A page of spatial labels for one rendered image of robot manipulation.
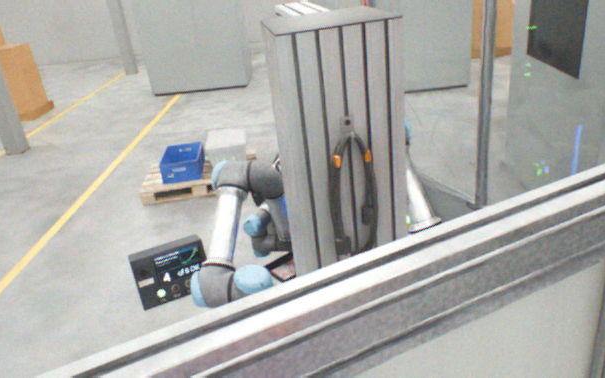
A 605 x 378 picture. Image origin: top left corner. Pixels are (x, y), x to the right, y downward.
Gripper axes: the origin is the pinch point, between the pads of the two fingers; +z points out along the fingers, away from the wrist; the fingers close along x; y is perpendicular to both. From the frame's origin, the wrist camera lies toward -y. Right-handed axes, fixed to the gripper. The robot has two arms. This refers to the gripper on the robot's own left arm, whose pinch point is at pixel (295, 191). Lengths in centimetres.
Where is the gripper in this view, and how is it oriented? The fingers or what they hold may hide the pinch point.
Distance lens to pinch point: 227.6
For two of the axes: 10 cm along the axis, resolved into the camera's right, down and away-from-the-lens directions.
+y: -8.6, -0.1, 5.1
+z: 4.7, -4.2, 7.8
